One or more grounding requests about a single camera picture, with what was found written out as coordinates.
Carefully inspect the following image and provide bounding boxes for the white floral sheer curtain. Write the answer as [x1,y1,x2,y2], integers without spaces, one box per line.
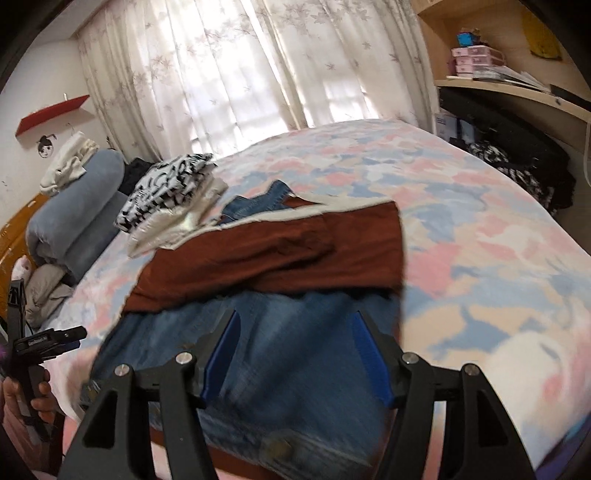
[76,0,305,160]
[259,0,439,137]

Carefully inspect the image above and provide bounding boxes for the black and white patterned cloth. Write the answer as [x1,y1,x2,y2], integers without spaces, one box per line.
[468,141,555,217]

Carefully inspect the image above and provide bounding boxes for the white folded clothes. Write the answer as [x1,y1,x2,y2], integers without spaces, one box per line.
[39,132,100,195]

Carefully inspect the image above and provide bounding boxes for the pile of papers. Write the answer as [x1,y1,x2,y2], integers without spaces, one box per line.
[475,65,552,93]

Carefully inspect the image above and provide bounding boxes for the black crumpled garment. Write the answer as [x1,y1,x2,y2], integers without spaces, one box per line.
[122,158,160,195]

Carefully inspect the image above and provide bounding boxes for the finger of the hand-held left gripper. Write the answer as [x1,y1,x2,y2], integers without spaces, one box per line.
[55,326,88,355]

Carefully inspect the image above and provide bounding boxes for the blue-grey rolled blanket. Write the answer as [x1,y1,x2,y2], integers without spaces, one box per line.
[26,150,127,282]

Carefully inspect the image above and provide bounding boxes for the white and blue box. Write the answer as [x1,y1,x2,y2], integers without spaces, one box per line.
[434,111,476,146]

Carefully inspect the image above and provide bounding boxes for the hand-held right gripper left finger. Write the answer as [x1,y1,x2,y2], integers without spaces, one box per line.
[58,310,242,480]

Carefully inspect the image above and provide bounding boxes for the denim jacket with brown sleeves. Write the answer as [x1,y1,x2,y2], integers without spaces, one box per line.
[81,180,407,472]

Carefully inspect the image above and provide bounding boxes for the person's left hand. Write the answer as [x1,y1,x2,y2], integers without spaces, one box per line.
[0,369,57,430]

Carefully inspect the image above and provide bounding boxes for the heap of black clothes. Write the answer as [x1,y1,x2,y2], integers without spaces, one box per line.
[436,87,577,210]

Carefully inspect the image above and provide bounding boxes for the black and white printed garment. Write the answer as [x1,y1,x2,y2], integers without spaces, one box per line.
[115,153,218,234]

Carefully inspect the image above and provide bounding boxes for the light wooden shelving unit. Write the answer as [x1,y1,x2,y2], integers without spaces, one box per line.
[411,0,591,153]

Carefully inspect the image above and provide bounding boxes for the red wall shelf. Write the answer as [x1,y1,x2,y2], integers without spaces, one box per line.
[15,95,90,138]

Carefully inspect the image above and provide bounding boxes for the beige crumpled cloth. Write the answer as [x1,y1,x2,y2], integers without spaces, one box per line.
[25,264,75,328]

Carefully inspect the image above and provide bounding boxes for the pastel patterned bedspread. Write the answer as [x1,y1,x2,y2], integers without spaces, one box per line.
[60,119,591,480]

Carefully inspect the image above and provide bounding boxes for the black flat device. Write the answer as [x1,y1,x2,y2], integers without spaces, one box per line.
[549,83,591,123]

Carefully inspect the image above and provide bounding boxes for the white shiny folded garment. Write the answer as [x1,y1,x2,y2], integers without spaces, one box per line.
[127,178,229,258]

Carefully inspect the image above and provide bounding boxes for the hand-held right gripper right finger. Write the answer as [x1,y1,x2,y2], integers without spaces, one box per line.
[351,310,536,480]

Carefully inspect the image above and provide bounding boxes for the pink drawer organiser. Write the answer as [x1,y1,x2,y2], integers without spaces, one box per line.
[451,45,504,77]

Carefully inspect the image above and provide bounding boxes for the yellow round object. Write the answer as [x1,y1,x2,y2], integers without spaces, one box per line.
[522,9,561,61]

